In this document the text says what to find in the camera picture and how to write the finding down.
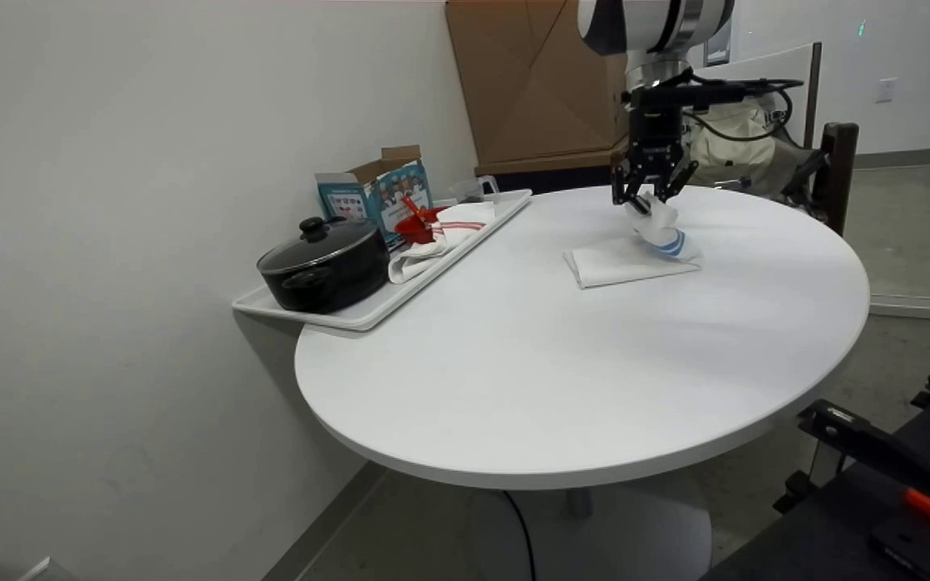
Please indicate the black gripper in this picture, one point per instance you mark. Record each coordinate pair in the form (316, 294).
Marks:
(653, 145)

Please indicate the white towel with blue stripes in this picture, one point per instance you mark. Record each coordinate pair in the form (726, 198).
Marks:
(653, 247)

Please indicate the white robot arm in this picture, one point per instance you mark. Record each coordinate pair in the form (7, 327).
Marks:
(656, 36)

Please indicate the large brown cardboard box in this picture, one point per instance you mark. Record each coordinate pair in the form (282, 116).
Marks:
(534, 93)

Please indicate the dark wooden chair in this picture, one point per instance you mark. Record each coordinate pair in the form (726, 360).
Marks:
(834, 176)

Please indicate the red white cloth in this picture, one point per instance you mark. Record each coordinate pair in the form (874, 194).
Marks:
(432, 234)

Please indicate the round white table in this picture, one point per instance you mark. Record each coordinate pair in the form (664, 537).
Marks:
(590, 404)

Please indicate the blue white carton box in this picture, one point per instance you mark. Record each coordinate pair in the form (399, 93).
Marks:
(380, 193)

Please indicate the black cooking pot with lid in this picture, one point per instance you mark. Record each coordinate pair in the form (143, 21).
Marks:
(328, 265)

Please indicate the black orange clamp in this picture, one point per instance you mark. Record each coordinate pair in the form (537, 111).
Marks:
(874, 447)

